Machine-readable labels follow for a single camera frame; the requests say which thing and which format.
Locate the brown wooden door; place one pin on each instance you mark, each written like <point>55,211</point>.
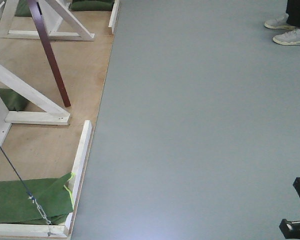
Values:
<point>51,55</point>

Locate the black trouser leg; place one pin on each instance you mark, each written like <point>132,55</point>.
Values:
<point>293,11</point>

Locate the white wooden edge rail near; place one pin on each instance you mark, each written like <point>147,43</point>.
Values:
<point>74,183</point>

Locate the metal turnbuckle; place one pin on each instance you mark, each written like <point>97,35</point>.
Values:
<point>42,213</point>

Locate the green sandbag near left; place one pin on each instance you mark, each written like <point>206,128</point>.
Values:
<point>13,100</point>

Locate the green sandbag top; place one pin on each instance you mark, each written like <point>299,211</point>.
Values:
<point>92,5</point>

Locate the white bottom rail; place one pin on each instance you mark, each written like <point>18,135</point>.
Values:
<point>33,231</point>

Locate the green sandbag flat bottom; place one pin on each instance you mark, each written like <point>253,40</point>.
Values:
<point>52,194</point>

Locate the white sneaker far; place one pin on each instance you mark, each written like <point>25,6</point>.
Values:
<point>279,23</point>

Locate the white wooden edge rail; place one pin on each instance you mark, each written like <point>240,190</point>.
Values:
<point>114,15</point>
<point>74,183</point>

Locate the white sneaker near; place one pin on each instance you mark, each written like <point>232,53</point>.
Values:
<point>290,38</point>

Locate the white sneaker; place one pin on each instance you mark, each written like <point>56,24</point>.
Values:
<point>290,38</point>
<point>279,23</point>

